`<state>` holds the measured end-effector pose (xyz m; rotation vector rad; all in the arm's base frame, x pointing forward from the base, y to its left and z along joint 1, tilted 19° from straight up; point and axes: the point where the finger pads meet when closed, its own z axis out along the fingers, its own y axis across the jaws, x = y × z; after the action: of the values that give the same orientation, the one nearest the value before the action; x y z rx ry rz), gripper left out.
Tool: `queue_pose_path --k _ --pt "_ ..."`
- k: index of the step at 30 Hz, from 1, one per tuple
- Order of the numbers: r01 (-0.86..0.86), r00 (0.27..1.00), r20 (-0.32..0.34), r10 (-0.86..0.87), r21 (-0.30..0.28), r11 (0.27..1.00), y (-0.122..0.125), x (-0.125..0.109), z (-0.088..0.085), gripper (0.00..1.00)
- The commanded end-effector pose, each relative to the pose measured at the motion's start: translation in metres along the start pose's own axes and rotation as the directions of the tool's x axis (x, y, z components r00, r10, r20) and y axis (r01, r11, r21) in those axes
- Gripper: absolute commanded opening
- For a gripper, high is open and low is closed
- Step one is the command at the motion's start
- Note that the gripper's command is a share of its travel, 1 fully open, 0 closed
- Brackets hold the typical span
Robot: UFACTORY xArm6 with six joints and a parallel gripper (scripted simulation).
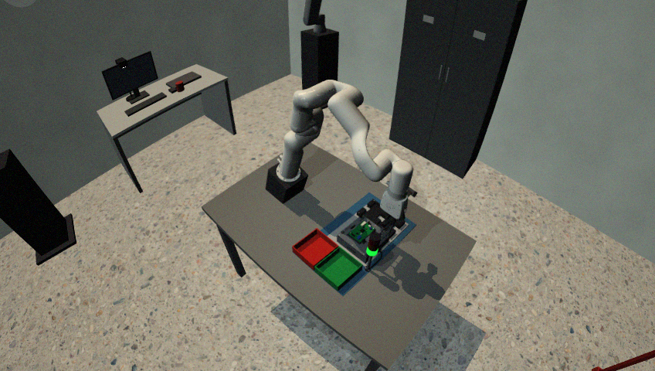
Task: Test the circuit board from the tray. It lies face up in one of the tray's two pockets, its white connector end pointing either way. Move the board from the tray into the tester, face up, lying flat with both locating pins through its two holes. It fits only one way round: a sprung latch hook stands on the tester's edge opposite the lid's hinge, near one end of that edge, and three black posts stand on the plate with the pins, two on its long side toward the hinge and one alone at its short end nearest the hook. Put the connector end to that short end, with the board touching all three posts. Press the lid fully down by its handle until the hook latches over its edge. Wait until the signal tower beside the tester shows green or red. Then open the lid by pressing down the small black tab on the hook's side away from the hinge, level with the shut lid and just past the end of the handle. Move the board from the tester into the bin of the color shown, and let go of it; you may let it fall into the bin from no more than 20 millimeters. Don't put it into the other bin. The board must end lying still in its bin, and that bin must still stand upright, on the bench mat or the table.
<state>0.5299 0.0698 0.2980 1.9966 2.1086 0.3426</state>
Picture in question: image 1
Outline red bin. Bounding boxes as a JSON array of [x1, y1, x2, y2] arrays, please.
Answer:
[[292, 228, 338, 271]]

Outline green bin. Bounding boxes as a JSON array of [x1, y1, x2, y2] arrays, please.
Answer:
[[314, 247, 363, 291]]

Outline green circuit board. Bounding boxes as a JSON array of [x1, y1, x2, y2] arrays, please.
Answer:
[[349, 221, 373, 243]]

